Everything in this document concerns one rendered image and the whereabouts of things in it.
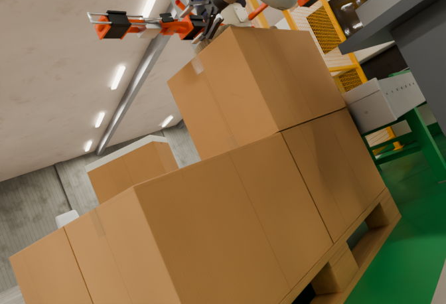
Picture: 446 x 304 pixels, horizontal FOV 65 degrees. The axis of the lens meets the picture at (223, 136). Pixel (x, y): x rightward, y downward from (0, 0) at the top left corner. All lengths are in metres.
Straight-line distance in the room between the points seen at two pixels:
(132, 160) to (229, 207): 1.99
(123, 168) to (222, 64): 1.75
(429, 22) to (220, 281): 1.03
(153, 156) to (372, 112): 1.68
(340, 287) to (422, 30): 0.86
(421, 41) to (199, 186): 0.90
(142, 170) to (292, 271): 1.95
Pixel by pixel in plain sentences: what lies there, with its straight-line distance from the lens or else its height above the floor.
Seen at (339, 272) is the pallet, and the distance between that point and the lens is 1.21.
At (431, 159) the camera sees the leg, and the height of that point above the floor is 0.13.
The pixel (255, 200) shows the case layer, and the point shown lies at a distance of 0.96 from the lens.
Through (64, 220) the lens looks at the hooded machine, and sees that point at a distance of 9.11.
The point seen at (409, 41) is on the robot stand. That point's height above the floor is 0.64.
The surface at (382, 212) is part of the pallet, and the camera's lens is 1.63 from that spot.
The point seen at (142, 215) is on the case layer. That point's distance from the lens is 0.74.
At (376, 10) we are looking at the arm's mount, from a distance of 1.39.
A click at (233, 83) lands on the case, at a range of 1.24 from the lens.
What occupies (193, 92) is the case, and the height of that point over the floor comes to 0.83.
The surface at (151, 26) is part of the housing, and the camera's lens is 1.27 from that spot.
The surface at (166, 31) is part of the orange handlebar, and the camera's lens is 1.36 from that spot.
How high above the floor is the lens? 0.48
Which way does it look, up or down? 6 degrees up
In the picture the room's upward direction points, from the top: 24 degrees counter-clockwise
